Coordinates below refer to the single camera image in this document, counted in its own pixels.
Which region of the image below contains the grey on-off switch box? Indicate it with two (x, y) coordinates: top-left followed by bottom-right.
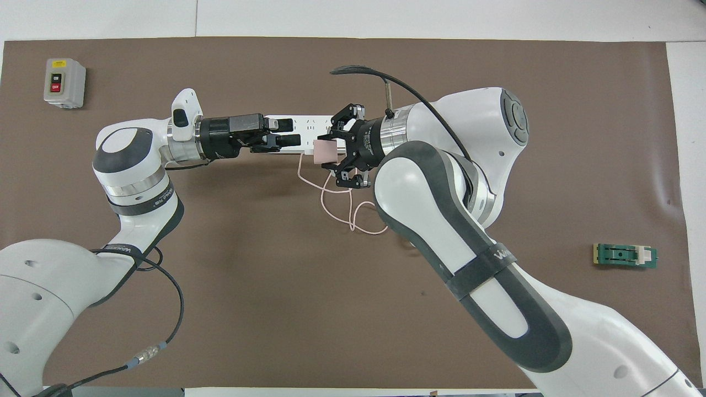
(44, 58), (87, 109)

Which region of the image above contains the white power strip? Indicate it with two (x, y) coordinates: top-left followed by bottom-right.
(263, 115), (347, 156)

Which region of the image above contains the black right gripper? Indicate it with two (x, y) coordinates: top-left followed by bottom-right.
(331, 104), (387, 190)

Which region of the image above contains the brown paper mat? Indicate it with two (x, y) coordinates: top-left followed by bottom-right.
(0, 36), (705, 390)

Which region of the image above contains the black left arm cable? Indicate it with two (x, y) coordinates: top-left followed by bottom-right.
(33, 245), (185, 397)

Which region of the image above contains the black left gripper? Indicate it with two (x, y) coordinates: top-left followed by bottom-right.
(199, 114), (303, 162)

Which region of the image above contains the green knife switch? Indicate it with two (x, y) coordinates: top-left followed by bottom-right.
(593, 243), (659, 271)

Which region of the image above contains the pink charger block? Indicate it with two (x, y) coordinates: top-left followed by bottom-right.
(312, 139), (338, 166)

